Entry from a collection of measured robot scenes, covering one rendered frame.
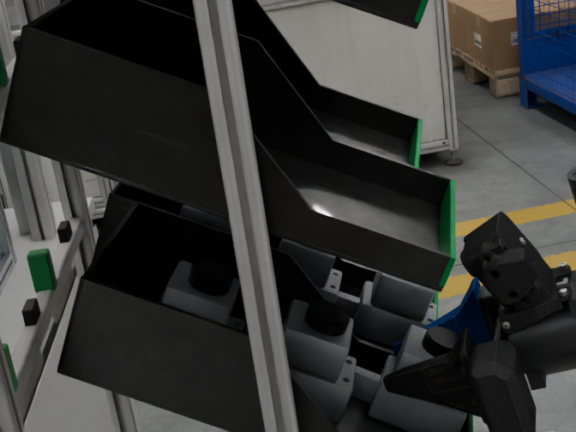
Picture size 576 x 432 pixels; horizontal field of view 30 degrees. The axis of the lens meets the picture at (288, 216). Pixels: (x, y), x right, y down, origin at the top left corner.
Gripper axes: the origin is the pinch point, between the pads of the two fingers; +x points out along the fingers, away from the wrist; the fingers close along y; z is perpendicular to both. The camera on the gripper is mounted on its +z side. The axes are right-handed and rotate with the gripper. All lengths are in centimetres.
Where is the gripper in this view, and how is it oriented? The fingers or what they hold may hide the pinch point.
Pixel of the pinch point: (435, 357)
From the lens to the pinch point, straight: 76.8
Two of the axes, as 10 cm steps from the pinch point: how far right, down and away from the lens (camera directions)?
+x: -9.1, 2.6, 3.3
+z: -3.6, -9.0, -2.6
